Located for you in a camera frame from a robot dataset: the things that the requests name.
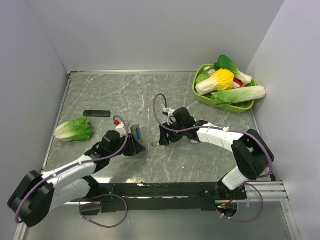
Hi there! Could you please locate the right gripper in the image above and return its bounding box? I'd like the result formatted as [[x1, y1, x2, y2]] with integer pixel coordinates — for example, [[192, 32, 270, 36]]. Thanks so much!
[[159, 119, 187, 146]]

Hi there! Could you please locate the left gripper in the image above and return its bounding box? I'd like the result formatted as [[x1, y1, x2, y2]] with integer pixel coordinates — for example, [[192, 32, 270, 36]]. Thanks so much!
[[108, 133, 146, 158]]

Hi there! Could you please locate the beige battery cover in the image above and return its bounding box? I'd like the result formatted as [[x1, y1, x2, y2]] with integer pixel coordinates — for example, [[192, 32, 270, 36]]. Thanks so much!
[[152, 142, 160, 147]]

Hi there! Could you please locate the blue battery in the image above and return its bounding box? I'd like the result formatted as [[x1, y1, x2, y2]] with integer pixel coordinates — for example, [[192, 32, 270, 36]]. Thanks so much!
[[135, 129, 142, 140]]

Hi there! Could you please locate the beige white remote control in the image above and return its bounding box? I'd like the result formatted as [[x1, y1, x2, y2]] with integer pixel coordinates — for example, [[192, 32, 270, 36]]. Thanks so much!
[[130, 124, 144, 148]]

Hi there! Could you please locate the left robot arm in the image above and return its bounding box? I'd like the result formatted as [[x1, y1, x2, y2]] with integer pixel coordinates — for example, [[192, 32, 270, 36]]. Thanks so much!
[[7, 126, 145, 227]]

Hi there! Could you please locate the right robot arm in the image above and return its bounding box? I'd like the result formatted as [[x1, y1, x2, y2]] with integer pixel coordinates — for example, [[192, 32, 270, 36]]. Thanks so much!
[[159, 107, 274, 199]]

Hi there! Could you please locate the black slim remote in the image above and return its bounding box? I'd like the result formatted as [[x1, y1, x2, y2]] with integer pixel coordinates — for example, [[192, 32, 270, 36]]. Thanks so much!
[[83, 109, 111, 118]]

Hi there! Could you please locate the green romaine lettuce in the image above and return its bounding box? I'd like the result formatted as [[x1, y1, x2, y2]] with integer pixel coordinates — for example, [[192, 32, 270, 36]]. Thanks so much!
[[54, 116, 93, 142]]

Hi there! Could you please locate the long green white cabbage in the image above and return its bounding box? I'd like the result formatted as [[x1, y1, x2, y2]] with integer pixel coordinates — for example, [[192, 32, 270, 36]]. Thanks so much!
[[211, 85, 267, 106]]

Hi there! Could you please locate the small green cabbage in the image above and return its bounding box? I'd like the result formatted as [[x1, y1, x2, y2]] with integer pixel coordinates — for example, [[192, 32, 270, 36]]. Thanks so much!
[[195, 72, 209, 85]]

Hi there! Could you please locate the green plastic basket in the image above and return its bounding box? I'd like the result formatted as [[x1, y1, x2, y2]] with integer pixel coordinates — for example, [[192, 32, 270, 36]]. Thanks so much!
[[192, 64, 255, 114]]

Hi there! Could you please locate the yellow napa cabbage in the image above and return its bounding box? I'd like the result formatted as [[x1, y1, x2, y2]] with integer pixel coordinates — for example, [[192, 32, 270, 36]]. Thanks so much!
[[195, 69, 234, 96]]

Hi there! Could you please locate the red pepper toy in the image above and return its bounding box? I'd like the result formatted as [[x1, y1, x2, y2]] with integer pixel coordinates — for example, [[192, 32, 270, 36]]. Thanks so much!
[[232, 78, 245, 89]]

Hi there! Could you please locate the bok choy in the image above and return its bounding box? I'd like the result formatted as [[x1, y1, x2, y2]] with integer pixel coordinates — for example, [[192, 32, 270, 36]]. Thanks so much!
[[213, 55, 253, 86]]

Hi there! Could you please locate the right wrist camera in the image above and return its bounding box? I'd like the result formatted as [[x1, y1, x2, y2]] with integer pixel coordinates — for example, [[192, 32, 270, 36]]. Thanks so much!
[[162, 107, 176, 126]]

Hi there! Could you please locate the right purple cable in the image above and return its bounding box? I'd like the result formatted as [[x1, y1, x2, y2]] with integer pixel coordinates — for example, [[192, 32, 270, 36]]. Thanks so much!
[[152, 93, 274, 223]]

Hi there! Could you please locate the purple cable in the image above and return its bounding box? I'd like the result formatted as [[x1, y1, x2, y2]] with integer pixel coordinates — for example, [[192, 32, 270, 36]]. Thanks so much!
[[14, 115, 132, 229], [152, 93, 274, 223]]

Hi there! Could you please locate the black base frame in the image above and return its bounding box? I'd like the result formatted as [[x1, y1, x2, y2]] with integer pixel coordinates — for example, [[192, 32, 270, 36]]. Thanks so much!
[[75, 182, 247, 213]]

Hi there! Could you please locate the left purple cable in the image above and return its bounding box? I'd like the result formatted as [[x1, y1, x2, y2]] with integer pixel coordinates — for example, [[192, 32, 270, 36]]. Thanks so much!
[[14, 115, 132, 229]]

